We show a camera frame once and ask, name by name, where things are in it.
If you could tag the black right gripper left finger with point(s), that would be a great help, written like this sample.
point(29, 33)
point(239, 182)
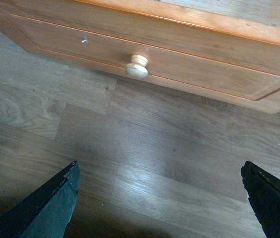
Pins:
point(46, 212)

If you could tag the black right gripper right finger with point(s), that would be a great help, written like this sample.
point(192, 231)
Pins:
point(264, 196)

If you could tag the wooden drawer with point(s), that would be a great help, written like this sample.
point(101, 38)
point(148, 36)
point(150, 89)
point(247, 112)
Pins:
point(227, 50)

